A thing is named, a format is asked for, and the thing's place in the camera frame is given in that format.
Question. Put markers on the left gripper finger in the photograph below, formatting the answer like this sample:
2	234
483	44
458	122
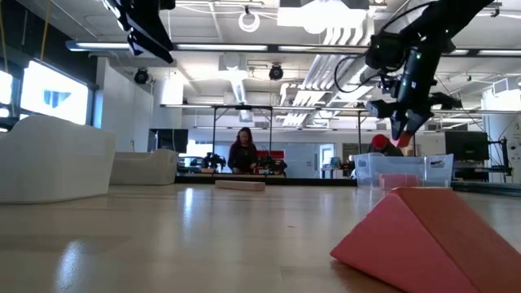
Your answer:
152	51
146	20

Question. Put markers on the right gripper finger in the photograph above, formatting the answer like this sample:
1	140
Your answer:
399	124
418	120

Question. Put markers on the orange-red rectangular wooden block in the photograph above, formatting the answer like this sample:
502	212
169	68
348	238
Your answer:
399	181

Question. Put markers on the red triangular wooden block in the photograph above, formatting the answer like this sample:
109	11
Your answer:
427	244

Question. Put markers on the small background robot arm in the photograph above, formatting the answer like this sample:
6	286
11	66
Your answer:
213	160
273	164

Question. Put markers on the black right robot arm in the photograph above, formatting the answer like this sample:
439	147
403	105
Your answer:
452	24

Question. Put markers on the person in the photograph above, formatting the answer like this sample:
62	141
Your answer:
384	146
242	152

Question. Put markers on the round black ceiling fixture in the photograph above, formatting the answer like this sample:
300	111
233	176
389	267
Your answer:
276	72
141	76

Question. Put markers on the clear plastic bin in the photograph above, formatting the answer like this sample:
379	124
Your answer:
435	171

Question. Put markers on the black computer monitor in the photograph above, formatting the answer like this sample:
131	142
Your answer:
466	145

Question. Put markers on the long ceiling light strip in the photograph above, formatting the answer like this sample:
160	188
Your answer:
211	47
488	52

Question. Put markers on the black display screen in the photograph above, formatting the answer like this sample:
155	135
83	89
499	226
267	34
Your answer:
171	140

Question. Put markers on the bright window pane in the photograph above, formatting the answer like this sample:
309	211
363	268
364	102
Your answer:
53	93

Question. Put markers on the white plastic bin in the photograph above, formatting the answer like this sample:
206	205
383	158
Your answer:
142	169
53	163

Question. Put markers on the red cabinet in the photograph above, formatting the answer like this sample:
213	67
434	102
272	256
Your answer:
277	154

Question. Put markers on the long natural wooden block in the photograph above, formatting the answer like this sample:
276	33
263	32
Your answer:
240	185

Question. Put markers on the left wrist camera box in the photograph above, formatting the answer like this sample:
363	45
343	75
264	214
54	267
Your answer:
167	4

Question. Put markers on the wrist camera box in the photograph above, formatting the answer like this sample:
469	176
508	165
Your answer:
384	51
167	4

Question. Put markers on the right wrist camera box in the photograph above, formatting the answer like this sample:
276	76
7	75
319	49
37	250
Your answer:
384	51

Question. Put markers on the black metal gantry frame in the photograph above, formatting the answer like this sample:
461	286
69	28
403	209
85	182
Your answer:
242	107

